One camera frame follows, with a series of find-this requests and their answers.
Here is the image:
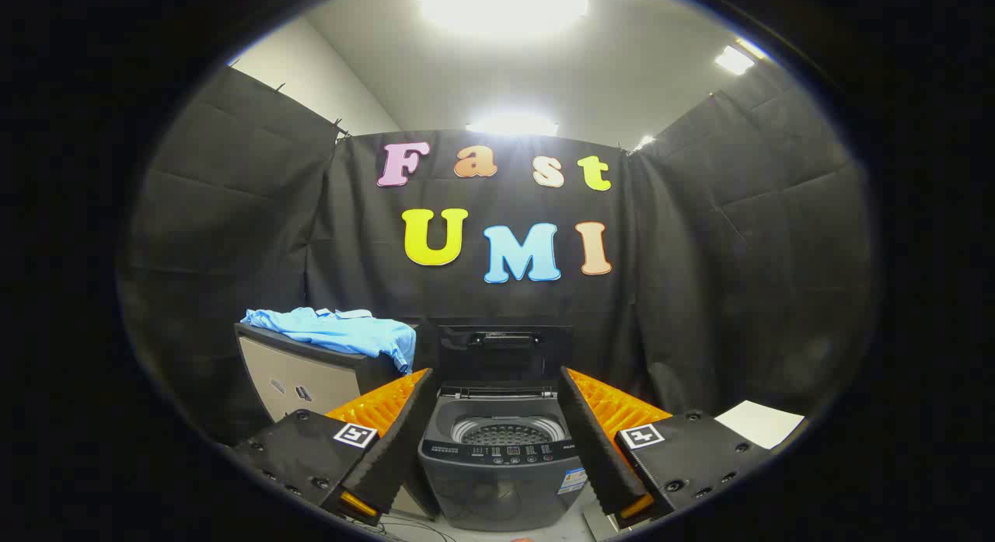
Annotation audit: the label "grey cabinet with dark top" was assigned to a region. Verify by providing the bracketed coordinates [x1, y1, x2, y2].
[235, 323, 421, 442]

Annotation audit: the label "black backdrop cloth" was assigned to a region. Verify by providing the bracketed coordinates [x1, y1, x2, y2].
[117, 64, 875, 449]

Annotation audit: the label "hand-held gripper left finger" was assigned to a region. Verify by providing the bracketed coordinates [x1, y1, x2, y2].
[232, 367, 436, 527]

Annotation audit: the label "light blue polo shirt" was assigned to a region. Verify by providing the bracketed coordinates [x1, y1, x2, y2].
[241, 307, 417, 374]

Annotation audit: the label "grey washing machine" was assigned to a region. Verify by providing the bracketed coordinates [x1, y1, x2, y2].
[418, 383, 589, 532]

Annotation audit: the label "large bright ceiling light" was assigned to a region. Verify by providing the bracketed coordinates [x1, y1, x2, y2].
[416, 0, 592, 34]

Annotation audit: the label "ceiling light panel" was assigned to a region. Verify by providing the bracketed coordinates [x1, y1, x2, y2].
[466, 113, 559, 137]
[715, 44, 756, 76]

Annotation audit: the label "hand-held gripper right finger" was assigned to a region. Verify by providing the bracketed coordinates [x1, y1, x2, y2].
[557, 366, 773, 530]

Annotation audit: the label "black cable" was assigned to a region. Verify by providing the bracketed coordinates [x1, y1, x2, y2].
[350, 513, 461, 542]

